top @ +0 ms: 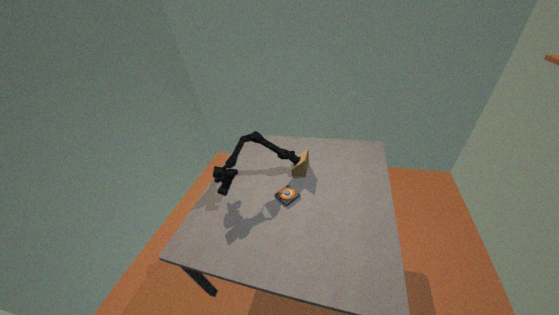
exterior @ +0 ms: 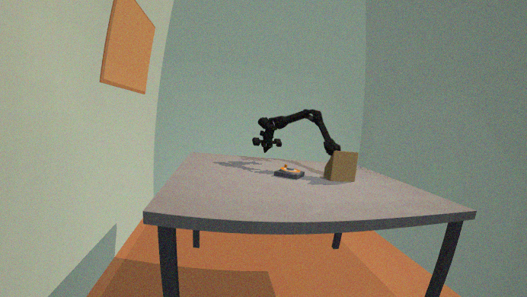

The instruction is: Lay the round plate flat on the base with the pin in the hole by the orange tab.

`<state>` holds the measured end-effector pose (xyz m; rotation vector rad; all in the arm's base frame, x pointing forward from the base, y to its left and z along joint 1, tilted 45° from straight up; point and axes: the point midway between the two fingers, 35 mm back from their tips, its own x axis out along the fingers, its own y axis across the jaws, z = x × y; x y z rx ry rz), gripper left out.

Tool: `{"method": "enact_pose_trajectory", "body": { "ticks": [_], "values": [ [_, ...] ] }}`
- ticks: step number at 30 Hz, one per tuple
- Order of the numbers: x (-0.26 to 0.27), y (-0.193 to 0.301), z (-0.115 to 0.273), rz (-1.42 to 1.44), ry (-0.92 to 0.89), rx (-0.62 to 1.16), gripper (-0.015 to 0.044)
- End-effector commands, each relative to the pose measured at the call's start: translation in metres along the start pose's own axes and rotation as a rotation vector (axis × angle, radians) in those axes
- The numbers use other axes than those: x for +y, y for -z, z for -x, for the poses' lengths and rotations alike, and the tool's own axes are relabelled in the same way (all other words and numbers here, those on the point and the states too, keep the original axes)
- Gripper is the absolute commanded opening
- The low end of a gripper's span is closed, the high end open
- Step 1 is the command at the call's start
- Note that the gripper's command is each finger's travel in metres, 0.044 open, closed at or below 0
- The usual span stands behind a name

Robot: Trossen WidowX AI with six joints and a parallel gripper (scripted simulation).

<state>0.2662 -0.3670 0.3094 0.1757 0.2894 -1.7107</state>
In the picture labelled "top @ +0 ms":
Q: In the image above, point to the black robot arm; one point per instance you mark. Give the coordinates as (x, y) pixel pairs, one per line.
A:
(220, 172)

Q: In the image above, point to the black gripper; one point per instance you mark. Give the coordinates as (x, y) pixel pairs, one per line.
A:
(223, 189)

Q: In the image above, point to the orange flat ring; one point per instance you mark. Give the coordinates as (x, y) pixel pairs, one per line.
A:
(286, 197)

